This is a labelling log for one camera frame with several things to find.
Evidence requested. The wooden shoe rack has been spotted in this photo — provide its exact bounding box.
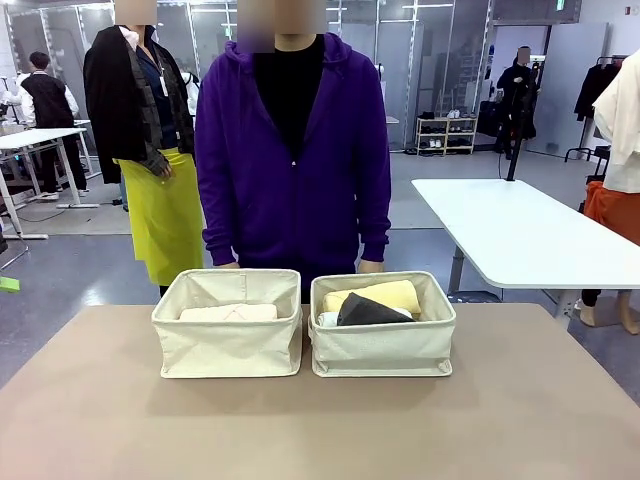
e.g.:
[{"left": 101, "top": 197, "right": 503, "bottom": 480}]
[{"left": 415, "top": 109, "right": 479, "bottom": 156}]

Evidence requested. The cream fabric basket plain lining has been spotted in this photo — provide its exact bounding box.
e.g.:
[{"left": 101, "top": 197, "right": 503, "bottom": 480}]
[{"left": 151, "top": 268, "right": 305, "bottom": 380}]

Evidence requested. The mannequin in cream garment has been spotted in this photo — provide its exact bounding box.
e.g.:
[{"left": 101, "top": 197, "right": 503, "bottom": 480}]
[{"left": 579, "top": 49, "right": 640, "bottom": 329}]

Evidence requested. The yellow towel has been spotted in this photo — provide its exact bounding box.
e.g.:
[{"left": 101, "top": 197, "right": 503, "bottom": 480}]
[{"left": 322, "top": 280, "right": 422, "bottom": 316}]

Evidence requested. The black camera pole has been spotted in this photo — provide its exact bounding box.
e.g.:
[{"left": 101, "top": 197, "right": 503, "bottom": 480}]
[{"left": 505, "top": 54, "right": 546, "bottom": 182}]

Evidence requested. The person's right forearm purple sleeve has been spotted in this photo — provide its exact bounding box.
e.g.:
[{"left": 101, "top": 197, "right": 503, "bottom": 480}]
[{"left": 195, "top": 154, "right": 240, "bottom": 267}]

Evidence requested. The black bags stack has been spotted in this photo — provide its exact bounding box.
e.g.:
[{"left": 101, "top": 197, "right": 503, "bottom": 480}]
[{"left": 477, "top": 98, "right": 516, "bottom": 139}]

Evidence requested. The white background desk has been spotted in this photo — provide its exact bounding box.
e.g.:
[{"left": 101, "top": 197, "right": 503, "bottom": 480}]
[{"left": 0, "top": 124, "right": 94, "bottom": 210}]

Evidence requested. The cream fabric basket with tag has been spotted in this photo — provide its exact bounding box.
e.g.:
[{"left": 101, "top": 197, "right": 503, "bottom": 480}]
[{"left": 308, "top": 270, "right": 457, "bottom": 378}]

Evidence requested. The person in black clothes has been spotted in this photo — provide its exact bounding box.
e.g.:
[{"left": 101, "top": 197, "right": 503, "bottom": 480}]
[{"left": 493, "top": 45, "right": 542, "bottom": 161}]

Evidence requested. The person in purple hoodie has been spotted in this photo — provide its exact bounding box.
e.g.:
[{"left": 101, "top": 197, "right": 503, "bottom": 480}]
[{"left": 194, "top": 0, "right": 392, "bottom": 304}]

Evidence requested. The person's left forearm purple sleeve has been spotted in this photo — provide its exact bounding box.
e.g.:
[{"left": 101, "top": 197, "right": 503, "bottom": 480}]
[{"left": 357, "top": 154, "right": 392, "bottom": 262}]

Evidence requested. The pink towel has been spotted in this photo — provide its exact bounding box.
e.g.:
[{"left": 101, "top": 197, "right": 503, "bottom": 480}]
[{"left": 178, "top": 302, "right": 279, "bottom": 323}]

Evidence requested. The clothes rack with black jacket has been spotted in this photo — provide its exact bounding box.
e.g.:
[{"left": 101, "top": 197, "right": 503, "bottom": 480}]
[{"left": 564, "top": 54, "right": 632, "bottom": 164}]

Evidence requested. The orange cloth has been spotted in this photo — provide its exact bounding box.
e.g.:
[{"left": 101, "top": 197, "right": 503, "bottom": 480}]
[{"left": 583, "top": 180, "right": 640, "bottom": 249}]

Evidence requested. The white side table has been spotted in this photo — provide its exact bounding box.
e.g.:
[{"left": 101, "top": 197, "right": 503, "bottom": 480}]
[{"left": 410, "top": 178, "right": 640, "bottom": 332}]

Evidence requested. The mannequin in yellow apron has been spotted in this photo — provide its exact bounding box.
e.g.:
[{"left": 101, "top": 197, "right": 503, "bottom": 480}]
[{"left": 83, "top": 0, "right": 210, "bottom": 297}]

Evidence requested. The grey towel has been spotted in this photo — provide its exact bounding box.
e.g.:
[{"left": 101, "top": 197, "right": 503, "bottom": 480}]
[{"left": 337, "top": 292, "right": 416, "bottom": 326}]

